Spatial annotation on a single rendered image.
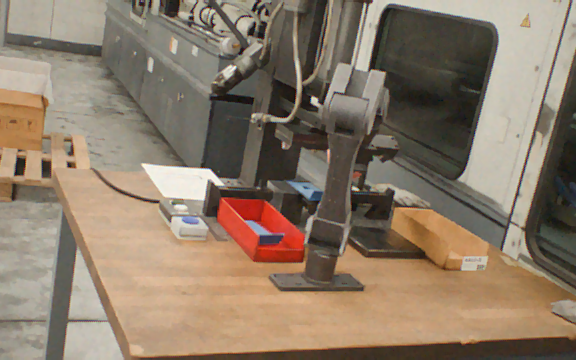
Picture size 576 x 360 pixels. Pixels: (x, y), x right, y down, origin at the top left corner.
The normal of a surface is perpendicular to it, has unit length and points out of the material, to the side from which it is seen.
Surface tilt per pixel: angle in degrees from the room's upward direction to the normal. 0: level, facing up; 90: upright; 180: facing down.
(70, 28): 90
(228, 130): 90
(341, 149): 106
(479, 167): 90
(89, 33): 89
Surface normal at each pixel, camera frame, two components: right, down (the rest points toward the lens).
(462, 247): -0.90, -0.06
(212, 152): 0.35, 0.30
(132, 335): 0.18, -0.95
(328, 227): -0.31, 0.45
